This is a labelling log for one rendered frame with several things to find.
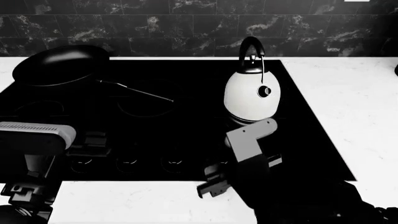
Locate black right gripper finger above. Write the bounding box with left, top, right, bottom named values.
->
left=266, top=153, right=284, bottom=168
left=197, top=162, right=233, bottom=200

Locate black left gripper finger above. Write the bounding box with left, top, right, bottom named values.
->
left=66, top=131, right=112, bottom=157
left=0, top=183, right=35, bottom=203

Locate white kettle with black handle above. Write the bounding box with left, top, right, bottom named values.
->
left=223, top=35, right=282, bottom=123

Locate black cooktop knob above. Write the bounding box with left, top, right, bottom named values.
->
left=208, top=156, right=233, bottom=167
left=160, top=156, right=187, bottom=174
left=70, top=155, right=95, bottom=174
left=116, top=156, right=140, bottom=174

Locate black glass cooktop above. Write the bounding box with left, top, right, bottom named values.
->
left=0, top=58, right=357, bottom=182

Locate black frying pan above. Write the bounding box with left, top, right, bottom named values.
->
left=12, top=44, right=175, bottom=104

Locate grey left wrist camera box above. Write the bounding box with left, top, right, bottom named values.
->
left=0, top=121, right=77, bottom=155

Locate grey right wrist camera bracket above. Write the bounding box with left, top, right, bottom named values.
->
left=224, top=118, right=279, bottom=164

